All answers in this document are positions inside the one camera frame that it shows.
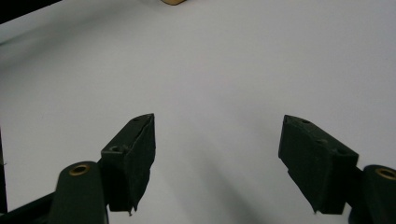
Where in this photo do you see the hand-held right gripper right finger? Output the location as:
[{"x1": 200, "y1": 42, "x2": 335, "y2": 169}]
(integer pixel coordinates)
[{"x1": 277, "y1": 114, "x2": 360, "y2": 216}]

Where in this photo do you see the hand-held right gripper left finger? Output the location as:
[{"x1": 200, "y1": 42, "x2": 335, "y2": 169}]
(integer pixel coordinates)
[{"x1": 100, "y1": 113, "x2": 157, "y2": 217}]

